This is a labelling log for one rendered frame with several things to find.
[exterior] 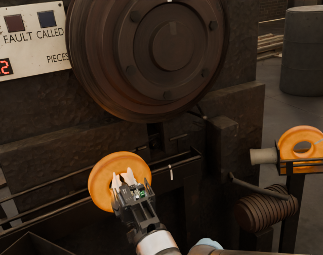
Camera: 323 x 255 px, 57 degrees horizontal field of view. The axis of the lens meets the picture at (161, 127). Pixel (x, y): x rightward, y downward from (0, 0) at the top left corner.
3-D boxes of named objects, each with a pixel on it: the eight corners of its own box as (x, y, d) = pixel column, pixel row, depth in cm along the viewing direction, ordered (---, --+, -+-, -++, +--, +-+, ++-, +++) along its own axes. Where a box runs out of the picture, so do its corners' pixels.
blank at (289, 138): (292, 170, 109) (294, 176, 106) (269, 140, 106) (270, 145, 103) (334, 149, 103) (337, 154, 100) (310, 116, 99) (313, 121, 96)
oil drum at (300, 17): (267, 87, 362) (273, 8, 323) (304, 77, 383) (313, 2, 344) (308, 101, 313) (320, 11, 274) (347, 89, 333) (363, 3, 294)
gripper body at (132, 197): (145, 174, 65) (170, 218, 56) (146, 198, 70) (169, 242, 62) (111, 186, 62) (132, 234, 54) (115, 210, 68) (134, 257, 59)
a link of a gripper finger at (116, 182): (115, 157, 71) (129, 185, 64) (118, 173, 75) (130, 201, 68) (103, 161, 70) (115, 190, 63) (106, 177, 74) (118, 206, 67)
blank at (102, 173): (79, 166, 70) (81, 173, 67) (138, 141, 75) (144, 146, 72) (98, 214, 77) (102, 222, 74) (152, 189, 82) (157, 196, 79)
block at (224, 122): (205, 172, 120) (203, 118, 109) (221, 166, 123) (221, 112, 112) (220, 185, 111) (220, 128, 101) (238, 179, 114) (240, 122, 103)
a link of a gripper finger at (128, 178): (128, 153, 72) (142, 180, 65) (129, 169, 76) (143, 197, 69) (115, 157, 71) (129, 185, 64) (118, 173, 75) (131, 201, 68)
